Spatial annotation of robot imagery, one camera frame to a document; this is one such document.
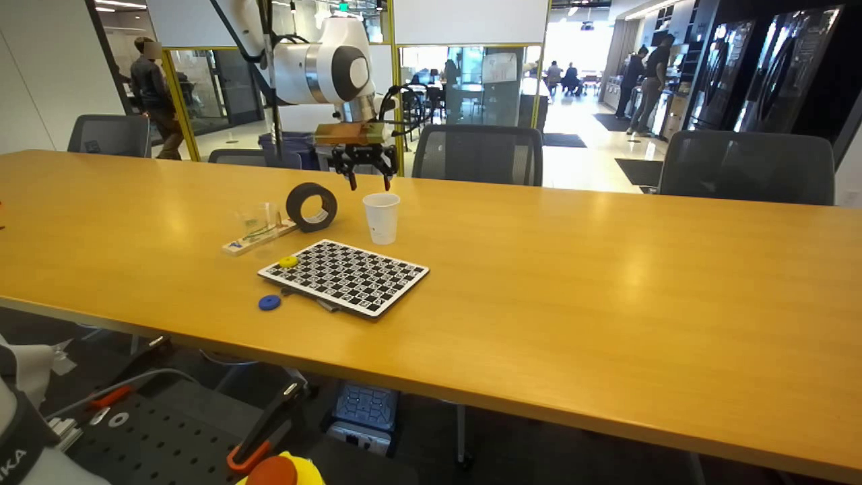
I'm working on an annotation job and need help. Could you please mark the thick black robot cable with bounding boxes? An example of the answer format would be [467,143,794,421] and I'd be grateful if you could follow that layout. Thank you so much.
[211,0,282,157]

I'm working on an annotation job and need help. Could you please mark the walking man dark jacket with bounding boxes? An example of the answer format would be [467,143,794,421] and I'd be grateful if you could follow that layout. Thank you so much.
[126,35,189,162]

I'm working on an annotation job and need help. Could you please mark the clear plastic object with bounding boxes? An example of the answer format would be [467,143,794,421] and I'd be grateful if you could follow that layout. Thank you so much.
[220,217,296,255]

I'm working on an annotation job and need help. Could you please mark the red yellow emergency button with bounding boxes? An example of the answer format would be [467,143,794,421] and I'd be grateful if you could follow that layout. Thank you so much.
[238,449,329,485]

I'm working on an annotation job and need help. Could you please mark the grey labelled device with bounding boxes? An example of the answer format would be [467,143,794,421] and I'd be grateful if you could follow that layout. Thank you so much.
[0,334,88,485]

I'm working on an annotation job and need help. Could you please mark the black tape roll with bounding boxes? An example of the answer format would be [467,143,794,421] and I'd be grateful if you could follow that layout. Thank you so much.
[282,181,341,233]

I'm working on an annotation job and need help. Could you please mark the black mesh office chair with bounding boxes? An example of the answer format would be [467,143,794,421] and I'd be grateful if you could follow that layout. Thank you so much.
[410,123,547,188]

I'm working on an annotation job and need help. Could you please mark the brown wooden camera mount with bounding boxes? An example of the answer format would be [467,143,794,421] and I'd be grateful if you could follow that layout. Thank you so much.
[313,122,399,150]

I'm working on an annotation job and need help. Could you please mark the standing person in black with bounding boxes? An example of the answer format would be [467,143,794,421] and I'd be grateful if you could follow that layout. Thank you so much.
[613,30,682,136]

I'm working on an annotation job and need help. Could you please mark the blue box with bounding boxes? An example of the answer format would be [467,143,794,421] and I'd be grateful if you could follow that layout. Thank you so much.
[326,386,401,452]

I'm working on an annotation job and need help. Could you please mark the thin black camera cable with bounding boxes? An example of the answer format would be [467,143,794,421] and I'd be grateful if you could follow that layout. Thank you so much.
[375,81,425,136]

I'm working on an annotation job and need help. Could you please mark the wide grey office chair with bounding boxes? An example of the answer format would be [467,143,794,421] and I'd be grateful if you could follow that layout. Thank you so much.
[656,130,838,208]

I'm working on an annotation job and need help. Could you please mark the metal table leg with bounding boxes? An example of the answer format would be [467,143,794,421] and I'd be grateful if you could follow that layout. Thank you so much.
[452,404,473,471]

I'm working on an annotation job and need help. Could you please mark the white paper cup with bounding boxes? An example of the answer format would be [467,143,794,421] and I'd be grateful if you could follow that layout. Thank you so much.
[360,190,403,247]

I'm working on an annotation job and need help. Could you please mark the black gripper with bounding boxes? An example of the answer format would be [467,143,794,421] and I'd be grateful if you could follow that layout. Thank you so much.
[326,143,401,193]

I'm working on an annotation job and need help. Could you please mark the black dotted white board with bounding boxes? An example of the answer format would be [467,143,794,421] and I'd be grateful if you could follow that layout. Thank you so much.
[256,237,430,321]

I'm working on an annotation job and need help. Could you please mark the orange black handle tool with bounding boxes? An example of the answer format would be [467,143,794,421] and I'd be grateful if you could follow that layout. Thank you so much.
[224,379,306,477]

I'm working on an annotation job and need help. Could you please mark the yellow frame post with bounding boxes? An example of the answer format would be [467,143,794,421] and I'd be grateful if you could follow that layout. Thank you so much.
[155,43,201,163]

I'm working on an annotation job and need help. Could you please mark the clear plastic cup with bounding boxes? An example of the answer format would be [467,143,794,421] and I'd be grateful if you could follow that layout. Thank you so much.
[240,198,282,241]

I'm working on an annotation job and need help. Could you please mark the black glossy cabinet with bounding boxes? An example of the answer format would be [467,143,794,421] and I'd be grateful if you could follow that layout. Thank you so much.
[683,2,845,139]

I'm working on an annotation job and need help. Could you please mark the black perforated plate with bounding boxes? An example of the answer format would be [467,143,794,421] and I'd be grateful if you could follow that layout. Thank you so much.
[64,379,273,485]

